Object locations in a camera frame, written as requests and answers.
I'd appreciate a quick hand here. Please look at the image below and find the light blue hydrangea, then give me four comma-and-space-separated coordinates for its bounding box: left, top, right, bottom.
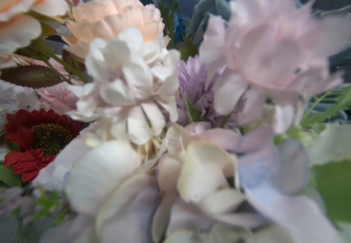
199, 1, 351, 133

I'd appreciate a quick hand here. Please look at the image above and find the dark blue hydrangea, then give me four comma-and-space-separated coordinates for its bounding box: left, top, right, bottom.
155, 0, 198, 47

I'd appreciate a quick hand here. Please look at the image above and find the white peony flower stem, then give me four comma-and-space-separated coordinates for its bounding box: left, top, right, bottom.
0, 0, 166, 70

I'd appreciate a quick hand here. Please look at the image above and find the red gerbera flower stem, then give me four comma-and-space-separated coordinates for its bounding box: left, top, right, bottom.
3, 108, 84, 182

